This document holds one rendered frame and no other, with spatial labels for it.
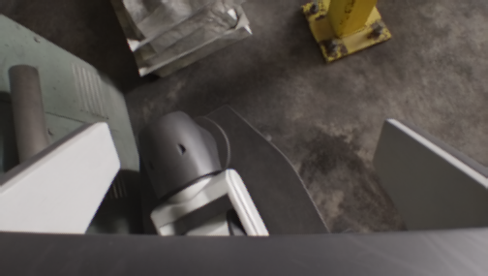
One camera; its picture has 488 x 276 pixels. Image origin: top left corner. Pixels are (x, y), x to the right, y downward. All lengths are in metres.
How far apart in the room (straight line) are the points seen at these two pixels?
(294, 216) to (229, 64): 0.56
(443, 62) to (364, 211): 0.55
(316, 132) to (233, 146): 0.30
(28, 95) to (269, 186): 0.54
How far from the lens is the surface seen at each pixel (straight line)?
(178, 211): 0.52
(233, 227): 0.50
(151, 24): 0.86
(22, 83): 0.59
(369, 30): 0.98
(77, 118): 0.79
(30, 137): 0.55
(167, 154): 0.52
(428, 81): 0.99
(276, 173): 0.65
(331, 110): 0.86
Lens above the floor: 0.82
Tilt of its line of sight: 78 degrees down
